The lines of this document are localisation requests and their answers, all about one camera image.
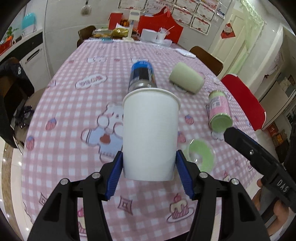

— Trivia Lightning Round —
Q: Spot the brown wooden chair right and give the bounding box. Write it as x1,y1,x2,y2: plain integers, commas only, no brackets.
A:
190,46,223,76

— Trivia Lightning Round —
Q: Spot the teal round appliance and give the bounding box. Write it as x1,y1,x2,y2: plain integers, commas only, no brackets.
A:
22,13,37,35

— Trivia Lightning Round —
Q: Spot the small potted plant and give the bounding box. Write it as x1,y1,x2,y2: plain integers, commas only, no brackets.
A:
4,26,18,43

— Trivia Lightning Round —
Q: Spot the red chair near right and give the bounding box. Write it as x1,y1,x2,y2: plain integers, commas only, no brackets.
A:
221,74,266,131

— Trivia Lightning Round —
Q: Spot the pink checkered tablecloth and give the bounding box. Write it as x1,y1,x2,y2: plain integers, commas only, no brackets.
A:
22,41,258,240

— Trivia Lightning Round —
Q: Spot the white desk lamp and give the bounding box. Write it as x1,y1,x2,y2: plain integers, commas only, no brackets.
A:
122,9,140,42

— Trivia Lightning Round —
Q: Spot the white paper cup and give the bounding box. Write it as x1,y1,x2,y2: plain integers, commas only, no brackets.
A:
122,88,181,181

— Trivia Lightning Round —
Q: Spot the gold snack bag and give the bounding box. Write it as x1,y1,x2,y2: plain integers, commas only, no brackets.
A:
112,28,129,38

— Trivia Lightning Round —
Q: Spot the blue black CoolTowel can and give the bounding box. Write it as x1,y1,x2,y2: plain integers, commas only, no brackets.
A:
128,60,157,92

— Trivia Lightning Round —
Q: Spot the pale green cup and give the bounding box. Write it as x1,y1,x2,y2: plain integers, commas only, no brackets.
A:
169,62,205,94

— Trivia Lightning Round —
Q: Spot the white folded cloth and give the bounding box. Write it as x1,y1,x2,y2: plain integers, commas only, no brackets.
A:
175,48,196,58

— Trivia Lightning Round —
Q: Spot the white cup with straw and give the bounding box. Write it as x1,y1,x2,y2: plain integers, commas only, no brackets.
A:
156,26,174,41

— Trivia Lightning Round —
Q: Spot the brown wooden chair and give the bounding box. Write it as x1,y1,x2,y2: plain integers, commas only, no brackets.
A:
76,26,96,47
190,46,223,76

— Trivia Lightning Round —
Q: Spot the brown wooden chair left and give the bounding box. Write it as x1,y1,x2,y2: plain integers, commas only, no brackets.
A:
76,26,96,47

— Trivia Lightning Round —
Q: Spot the pink green clear canister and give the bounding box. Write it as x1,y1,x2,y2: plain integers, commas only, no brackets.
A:
208,90,233,133

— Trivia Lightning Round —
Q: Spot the person's right hand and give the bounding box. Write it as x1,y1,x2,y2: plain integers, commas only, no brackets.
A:
252,179,295,240

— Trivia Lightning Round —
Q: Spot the clear green plastic lid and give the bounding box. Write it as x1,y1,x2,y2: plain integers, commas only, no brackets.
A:
185,139,216,173

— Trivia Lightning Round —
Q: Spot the teal small case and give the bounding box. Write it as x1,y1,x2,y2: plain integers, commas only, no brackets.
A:
101,38,113,43

